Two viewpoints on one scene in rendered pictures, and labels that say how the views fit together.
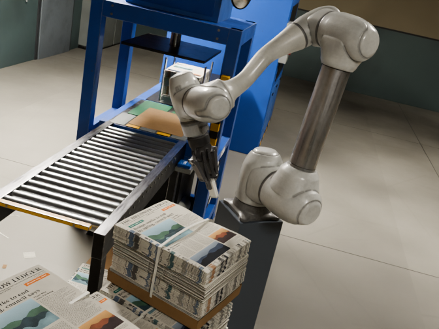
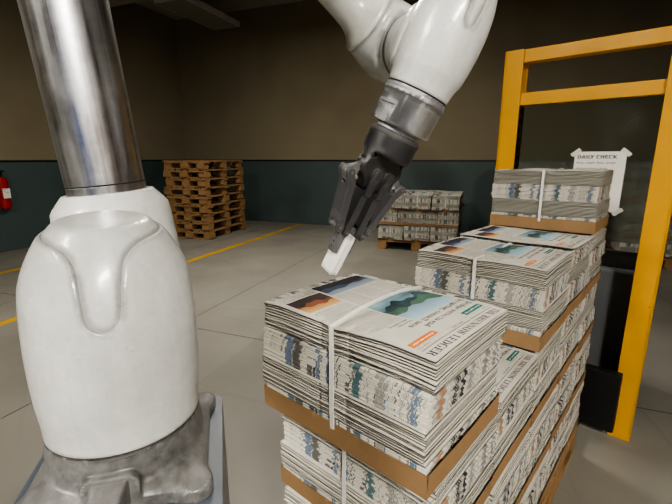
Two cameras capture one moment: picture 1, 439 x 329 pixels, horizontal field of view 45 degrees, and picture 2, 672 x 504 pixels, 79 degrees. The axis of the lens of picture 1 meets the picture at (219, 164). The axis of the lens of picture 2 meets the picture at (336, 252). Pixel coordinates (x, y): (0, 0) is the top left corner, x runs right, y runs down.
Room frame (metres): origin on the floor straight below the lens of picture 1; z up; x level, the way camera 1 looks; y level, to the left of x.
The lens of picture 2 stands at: (2.31, 0.16, 1.33)
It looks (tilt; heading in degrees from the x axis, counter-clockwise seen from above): 13 degrees down; 194
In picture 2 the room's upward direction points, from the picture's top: straight up
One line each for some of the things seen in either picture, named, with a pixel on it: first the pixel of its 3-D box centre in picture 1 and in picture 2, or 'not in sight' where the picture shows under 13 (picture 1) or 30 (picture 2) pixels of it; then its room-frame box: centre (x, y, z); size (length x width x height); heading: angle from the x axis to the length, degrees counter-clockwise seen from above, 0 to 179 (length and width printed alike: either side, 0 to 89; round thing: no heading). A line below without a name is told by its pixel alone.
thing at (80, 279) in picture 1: (91, 284); not in sight; (2.62, 0.59, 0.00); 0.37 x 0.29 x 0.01; 173
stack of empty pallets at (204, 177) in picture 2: not in sight; (207, 197); (-4.27, -3.91, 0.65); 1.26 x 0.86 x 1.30; 177
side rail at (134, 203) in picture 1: (149, 187); not in sight; (2.54, 0.34, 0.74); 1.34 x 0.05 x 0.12; 173
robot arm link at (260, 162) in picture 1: (261, 175); (115, 314); (1.97, -0.17, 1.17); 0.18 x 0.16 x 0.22; 37
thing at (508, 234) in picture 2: not in sight; (525, 235); (0.76, 0.46, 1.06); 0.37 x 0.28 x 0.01; 62
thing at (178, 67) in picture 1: (185, 85); not in sight; (4.15, 0.40, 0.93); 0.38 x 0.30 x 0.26; 173
